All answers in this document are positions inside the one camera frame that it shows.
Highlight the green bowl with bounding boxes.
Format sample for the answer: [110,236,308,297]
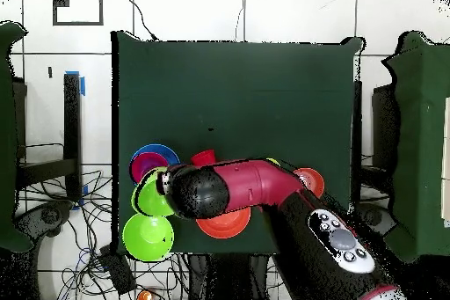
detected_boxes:
[121,213,176,263]
[130,165,176,218]

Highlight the pink bowl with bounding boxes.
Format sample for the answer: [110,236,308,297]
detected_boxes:
[129,151,171,186]

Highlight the red cup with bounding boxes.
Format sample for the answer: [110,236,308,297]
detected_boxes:
[190,149,217,168]

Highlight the large orange bowl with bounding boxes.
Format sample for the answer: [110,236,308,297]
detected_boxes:
[195,206,252,240]

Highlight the small orange bowl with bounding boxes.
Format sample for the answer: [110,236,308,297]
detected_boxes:
[292,167,326,199]

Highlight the blue bowl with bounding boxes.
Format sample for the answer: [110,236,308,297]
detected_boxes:
[128,143,182,187]

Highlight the black power box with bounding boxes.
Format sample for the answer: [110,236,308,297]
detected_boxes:
[98,244,137,296]

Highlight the dark green table cloth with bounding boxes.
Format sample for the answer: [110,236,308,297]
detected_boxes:
[111,30,363,258]

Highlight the black chair base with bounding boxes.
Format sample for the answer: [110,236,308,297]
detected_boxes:
[13,200,75,239]

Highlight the green covered side table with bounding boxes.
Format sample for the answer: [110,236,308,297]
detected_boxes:
[381,31,450,263]
[0,20,34,253]

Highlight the gray chair base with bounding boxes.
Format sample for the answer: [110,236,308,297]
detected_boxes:
[353,202,396,241]

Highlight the bundle of floor cables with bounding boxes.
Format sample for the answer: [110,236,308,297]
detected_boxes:
[17,169,191,300]

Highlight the black stool frame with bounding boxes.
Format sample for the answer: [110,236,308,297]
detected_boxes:
[13,71,83,202]

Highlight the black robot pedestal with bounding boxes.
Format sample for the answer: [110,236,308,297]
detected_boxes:
[187,252,279,300]

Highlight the black floor cable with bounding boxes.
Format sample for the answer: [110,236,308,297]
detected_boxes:
[123,0,158,41]

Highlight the thin floor cable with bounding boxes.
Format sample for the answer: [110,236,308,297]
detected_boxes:
[234,0,246,42]

